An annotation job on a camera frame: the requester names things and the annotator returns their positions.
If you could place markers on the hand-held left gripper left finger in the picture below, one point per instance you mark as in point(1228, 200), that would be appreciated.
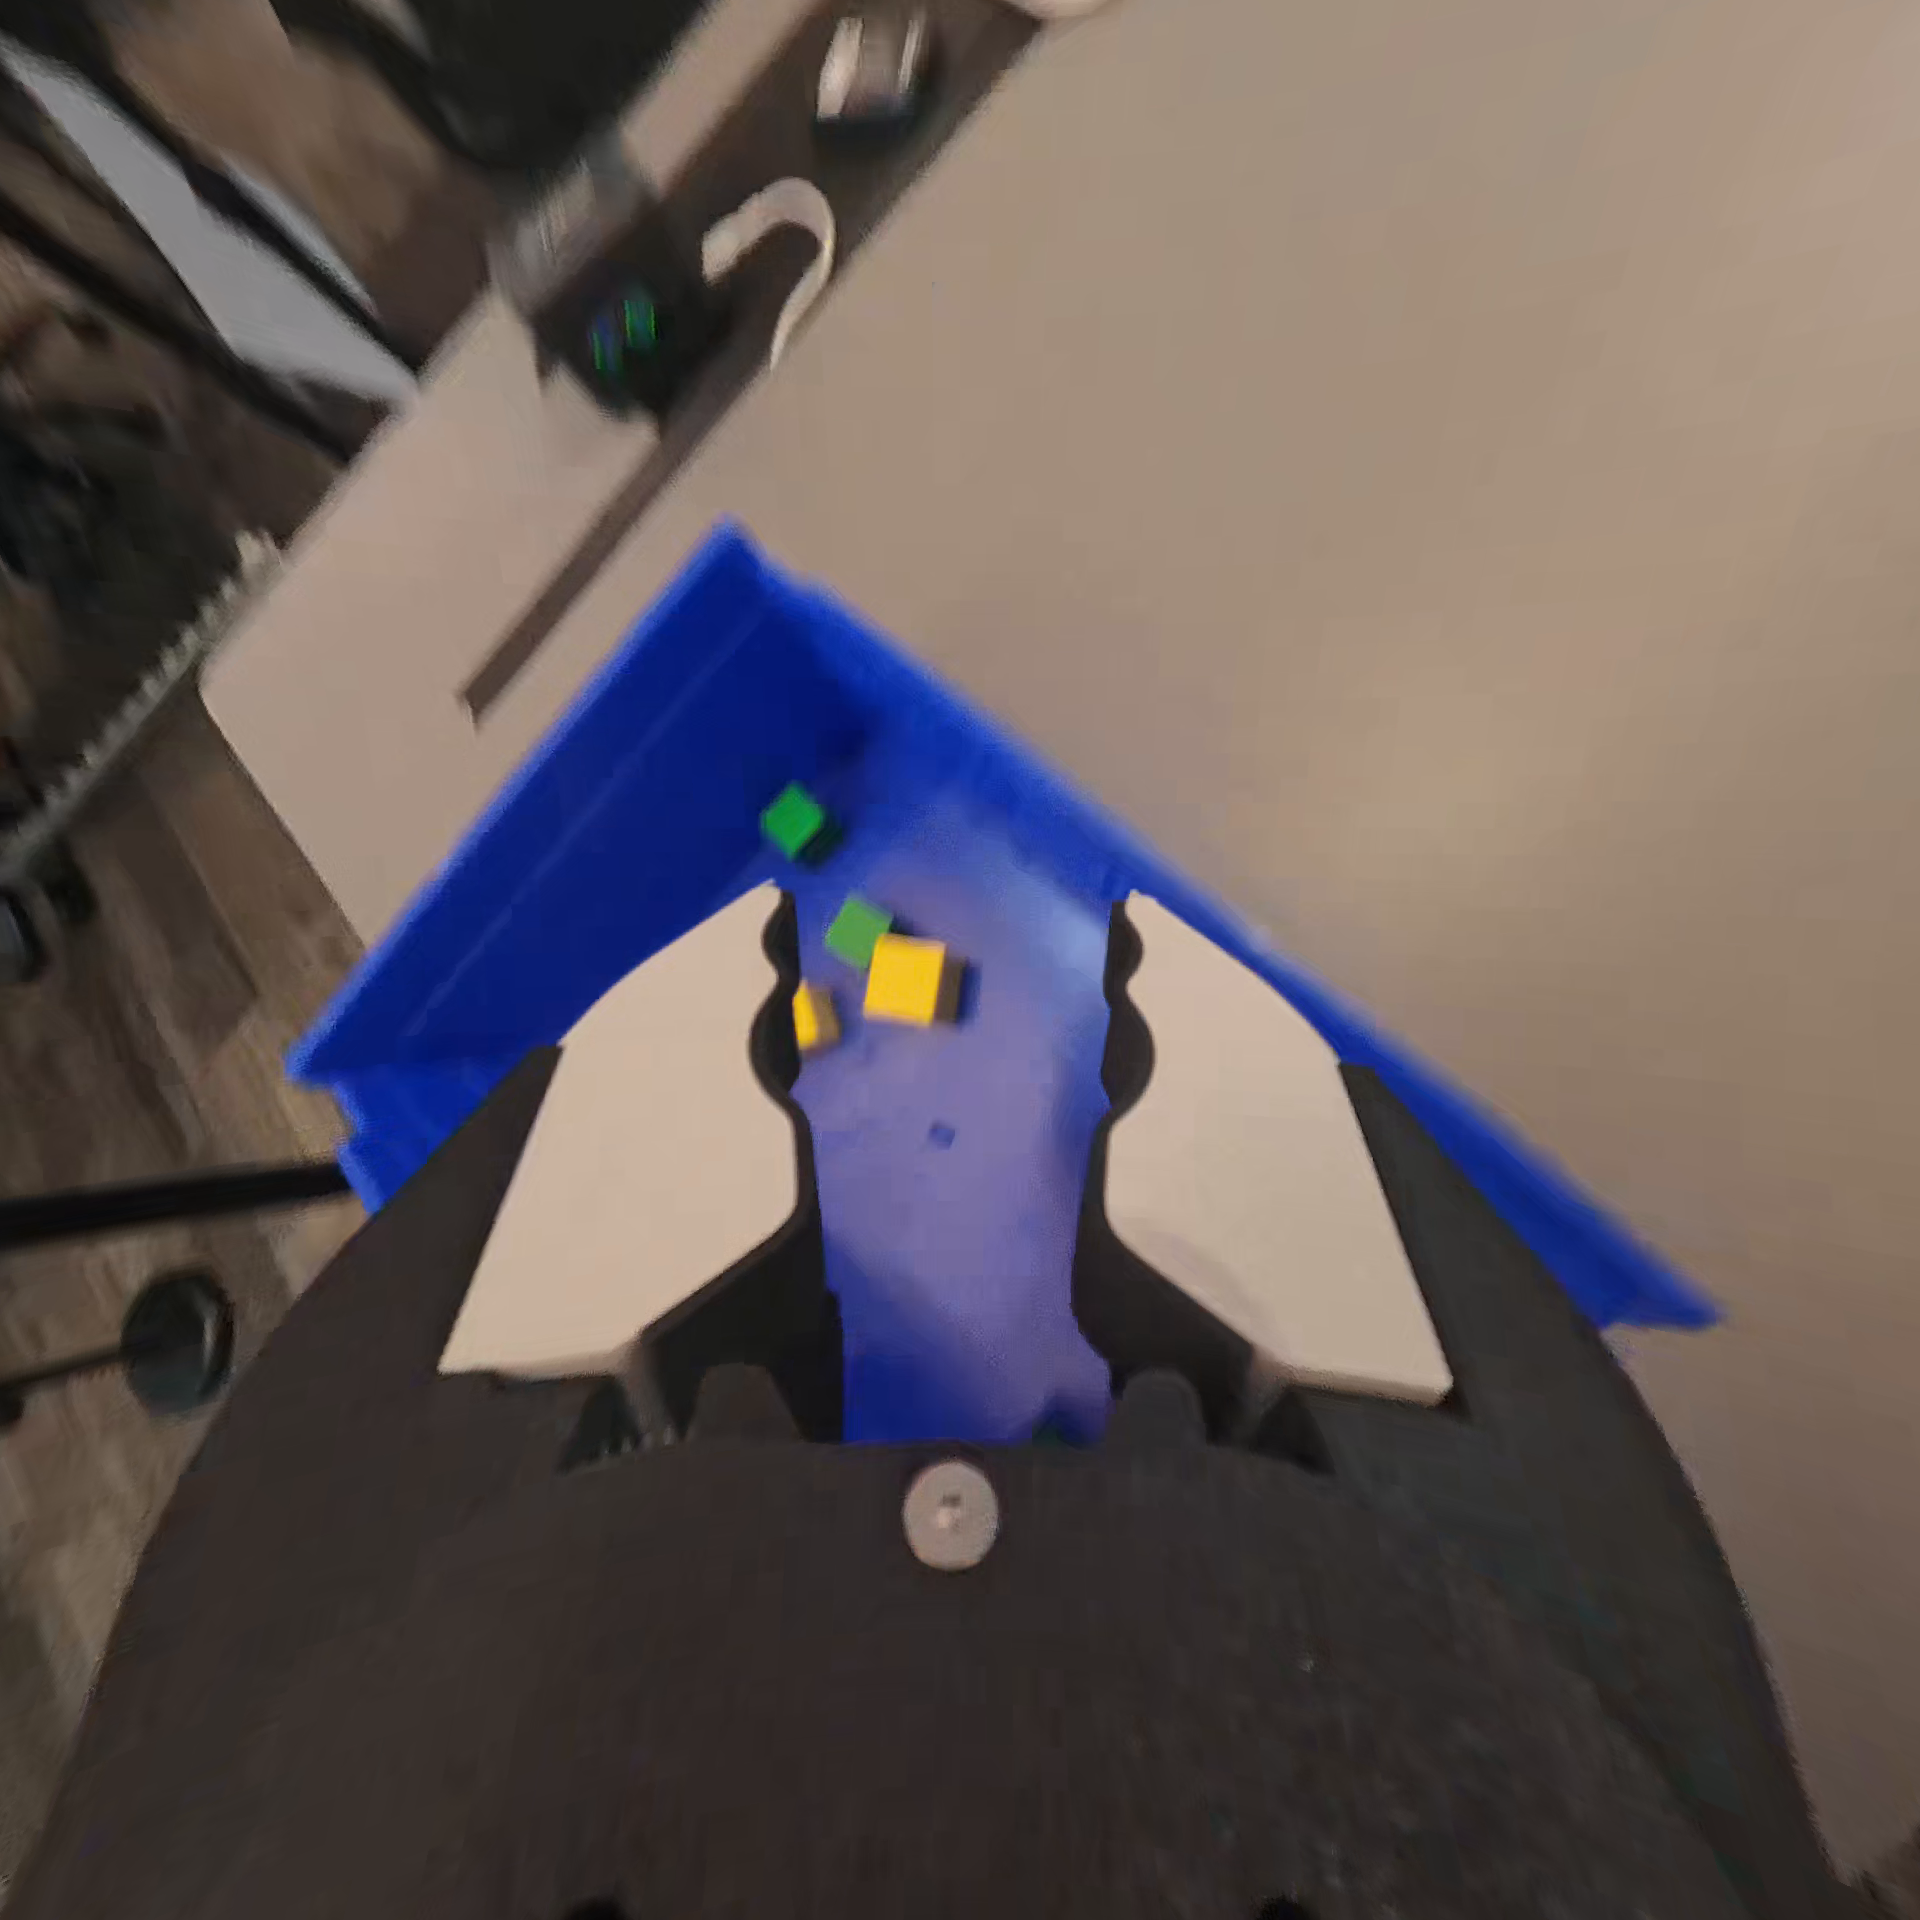
point(645, 1185)

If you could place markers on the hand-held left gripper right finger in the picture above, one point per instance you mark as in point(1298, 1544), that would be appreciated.
point(1261, 1201)

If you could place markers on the yellow wooden cube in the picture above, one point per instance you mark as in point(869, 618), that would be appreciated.
point(906, 978)
point(819, 1020)

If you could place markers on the blue plastic bin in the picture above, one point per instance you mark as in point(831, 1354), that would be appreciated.
point(676, 781)

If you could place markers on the green wooden cube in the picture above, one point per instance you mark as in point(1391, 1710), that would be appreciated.
point(855, 932)
point(792, 821)

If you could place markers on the black round stand foot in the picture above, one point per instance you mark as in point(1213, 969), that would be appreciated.
point(176, 1341)

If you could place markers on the black stand leg bar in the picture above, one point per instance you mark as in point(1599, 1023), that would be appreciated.
point(149, 1206)

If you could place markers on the black power box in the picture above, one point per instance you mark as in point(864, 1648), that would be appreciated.
point(630, 330)

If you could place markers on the blue-edged black box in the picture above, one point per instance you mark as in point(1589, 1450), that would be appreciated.
point(869, 66)

